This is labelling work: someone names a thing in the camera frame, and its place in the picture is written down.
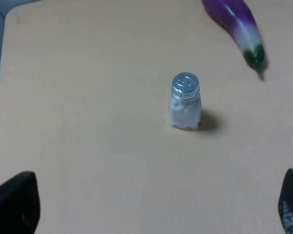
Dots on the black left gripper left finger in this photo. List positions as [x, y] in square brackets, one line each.
[20, 207]

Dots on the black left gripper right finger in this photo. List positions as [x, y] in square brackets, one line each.
[285, 203]

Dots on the small bottle with silver cap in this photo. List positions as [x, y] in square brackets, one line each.
[185, 105]

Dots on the purple toy eggplant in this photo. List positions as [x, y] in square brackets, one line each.
[236, 17]

